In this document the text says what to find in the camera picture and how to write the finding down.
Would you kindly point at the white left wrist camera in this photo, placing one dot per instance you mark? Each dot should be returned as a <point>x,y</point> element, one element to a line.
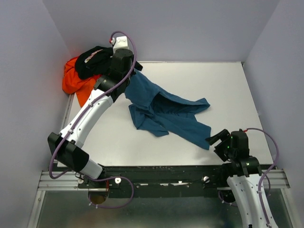
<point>120,43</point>

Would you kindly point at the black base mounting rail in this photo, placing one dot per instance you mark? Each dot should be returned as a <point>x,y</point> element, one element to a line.
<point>158,181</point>

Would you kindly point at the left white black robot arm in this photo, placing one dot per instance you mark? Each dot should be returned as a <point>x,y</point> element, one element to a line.
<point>66,146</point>

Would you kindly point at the teal blue t shirt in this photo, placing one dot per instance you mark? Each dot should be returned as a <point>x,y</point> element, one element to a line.
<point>159,112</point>

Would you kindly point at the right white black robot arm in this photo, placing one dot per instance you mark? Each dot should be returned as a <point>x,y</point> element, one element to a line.
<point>244,176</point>

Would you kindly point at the black t shirt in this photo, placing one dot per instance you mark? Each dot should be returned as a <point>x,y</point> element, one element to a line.
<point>95,61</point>

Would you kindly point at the orange t shirt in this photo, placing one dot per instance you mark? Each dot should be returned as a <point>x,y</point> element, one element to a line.
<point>71,83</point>

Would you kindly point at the aluminium frame rail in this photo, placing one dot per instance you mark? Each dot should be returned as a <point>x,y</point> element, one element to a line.
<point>69,182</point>

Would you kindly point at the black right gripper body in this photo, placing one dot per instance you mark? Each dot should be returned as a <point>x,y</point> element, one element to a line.
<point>225,150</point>

